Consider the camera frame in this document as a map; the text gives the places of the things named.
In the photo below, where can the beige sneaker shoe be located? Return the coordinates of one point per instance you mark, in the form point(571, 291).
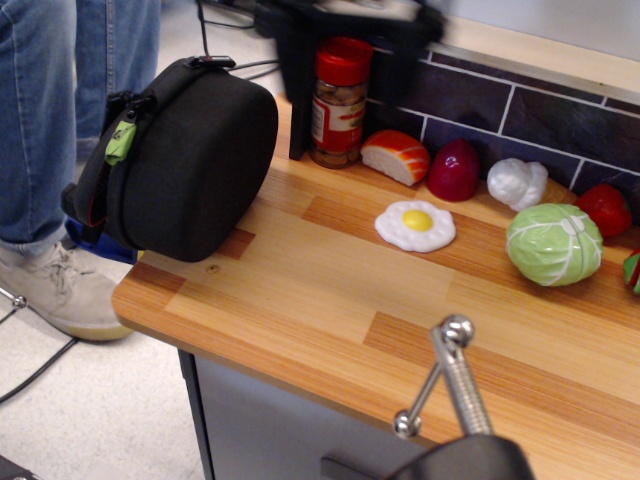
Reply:
point(67, 292)

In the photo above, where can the toy green cabbage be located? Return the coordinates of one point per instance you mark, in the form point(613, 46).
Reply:
point(554, 245)

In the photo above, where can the black clamp body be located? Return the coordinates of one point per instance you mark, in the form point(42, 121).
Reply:
point(471, 457)

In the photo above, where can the green zipper pull tab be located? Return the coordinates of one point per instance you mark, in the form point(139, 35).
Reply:
point(120, 143)

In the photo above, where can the toy red green vegetable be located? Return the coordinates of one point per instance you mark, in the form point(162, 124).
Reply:
point(631, 272)

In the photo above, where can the toy fried egg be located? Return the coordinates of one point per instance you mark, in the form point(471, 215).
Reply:
point(416, 226)

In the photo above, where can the grey cabinet under table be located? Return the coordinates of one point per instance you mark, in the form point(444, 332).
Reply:
point(248, 428)

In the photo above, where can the metal clamp screw handle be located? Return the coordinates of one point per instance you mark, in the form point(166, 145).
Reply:
point(449, 339)

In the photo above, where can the red lid spice jar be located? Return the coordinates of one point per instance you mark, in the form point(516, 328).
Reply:
point(342, 69)

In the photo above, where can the blue object under bag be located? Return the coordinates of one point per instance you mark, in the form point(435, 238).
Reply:
point(95, 241)

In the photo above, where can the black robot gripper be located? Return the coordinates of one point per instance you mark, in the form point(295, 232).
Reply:
point(298, 27)

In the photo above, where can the toy white mushroom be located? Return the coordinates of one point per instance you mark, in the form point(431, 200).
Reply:
point(516, 183)

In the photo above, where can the black zipper case bag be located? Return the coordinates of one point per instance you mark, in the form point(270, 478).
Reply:
point(204, 143)

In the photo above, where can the toy orange bread slice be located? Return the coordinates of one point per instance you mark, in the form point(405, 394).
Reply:
point(396, 155)

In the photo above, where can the small metal ball rod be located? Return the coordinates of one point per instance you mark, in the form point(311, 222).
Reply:
point(18, 302)

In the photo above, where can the person blue jeans leg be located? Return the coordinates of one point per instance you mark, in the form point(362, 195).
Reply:
point(60, 60)

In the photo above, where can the toy red pepper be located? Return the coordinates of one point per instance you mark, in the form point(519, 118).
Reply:
point(607, 208)

